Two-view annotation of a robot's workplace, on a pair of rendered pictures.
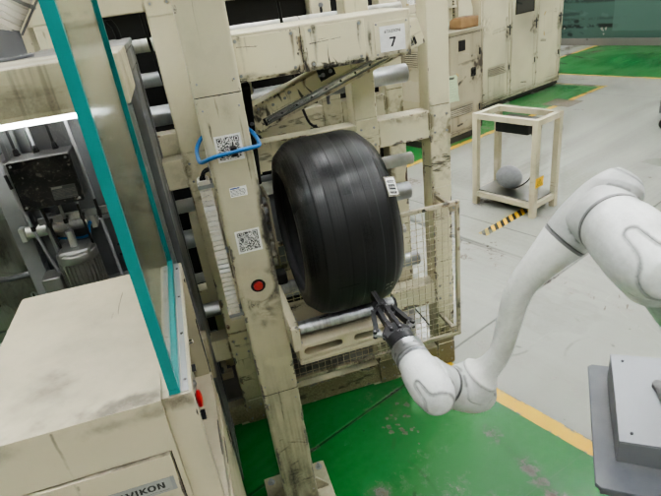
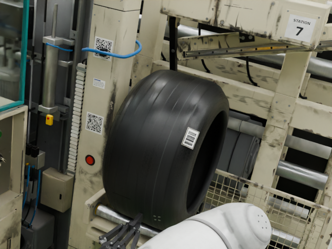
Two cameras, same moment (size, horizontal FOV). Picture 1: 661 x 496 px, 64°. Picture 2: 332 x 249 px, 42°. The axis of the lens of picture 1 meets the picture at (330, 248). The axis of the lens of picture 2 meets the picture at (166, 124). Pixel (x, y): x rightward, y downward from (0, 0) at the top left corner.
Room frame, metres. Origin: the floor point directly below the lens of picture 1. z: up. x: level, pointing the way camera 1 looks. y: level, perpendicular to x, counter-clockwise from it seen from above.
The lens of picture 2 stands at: (0.34, -0.81, 1.87)
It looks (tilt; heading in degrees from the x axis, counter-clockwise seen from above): 22 degrees down; 33
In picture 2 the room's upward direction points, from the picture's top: 11 degrees clockwise
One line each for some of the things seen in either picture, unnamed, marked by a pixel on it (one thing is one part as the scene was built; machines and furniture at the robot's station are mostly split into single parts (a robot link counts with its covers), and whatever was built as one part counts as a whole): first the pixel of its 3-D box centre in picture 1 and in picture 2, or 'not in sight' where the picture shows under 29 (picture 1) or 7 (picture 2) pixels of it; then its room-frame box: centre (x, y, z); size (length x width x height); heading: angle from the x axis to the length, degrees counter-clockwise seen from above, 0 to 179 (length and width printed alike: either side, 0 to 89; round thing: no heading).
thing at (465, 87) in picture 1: (441, 87); not in sight; (6.42, -1.56, 0.62); 0.91 x 0.58 x 1.25; 126
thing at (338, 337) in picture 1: (346, 332); (132, 238); (1.47, -0.02, 0.84); 0.36 x 0.09 x 0.06; 103
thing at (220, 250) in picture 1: (221, 251); (80, 121); (1.48, 0.33, 1.19); 0.05 x 0.04 x 0.48; 13
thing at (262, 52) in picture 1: (315, 43); (244, 10); (1.92, -0.04, 1.71); 0.61 x 0.25 x 0.15; 103
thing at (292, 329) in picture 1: (284, 308); (112, 192); (1.56, 0.19, 0.90); 0.40 x 0.03 x 0.10; 13
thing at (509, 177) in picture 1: (514, 159); not in sight; (4.17, -1.62, 0.40); 0.60 x 0.35 x 0.80; 36
